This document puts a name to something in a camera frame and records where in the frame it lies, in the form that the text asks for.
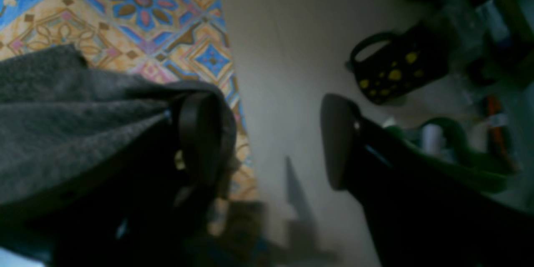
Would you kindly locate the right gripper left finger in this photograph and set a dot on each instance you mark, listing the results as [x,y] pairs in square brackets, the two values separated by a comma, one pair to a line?
[140,218]

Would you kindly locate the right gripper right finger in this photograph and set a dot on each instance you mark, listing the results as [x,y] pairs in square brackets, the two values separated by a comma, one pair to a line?
[417,215]

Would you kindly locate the grey t-shirt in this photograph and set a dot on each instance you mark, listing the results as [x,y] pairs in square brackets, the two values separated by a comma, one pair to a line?
[67,129]

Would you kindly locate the green object on floor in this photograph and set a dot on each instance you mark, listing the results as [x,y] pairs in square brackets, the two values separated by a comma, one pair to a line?
[443,143]

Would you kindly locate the orange tool on floor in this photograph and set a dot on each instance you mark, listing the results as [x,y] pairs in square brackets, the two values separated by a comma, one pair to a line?
[500,141]

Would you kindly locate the black yellow spotted bag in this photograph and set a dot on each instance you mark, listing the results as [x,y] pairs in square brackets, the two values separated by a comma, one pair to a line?
[388,65]

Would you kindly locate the patterned tablecloth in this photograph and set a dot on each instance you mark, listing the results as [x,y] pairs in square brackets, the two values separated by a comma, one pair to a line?
[163,40]

